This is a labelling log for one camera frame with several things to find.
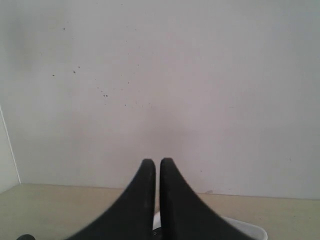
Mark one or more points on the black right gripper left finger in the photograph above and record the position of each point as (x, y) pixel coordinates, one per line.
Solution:
(131, 216)

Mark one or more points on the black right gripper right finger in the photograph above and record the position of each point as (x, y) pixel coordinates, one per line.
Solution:
(183, 215)

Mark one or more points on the black weight plate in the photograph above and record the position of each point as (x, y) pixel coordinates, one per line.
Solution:
(157, 234)
(26, 237)

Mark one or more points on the white rectangular plastic tray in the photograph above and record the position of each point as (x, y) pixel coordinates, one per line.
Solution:
(254, 231)

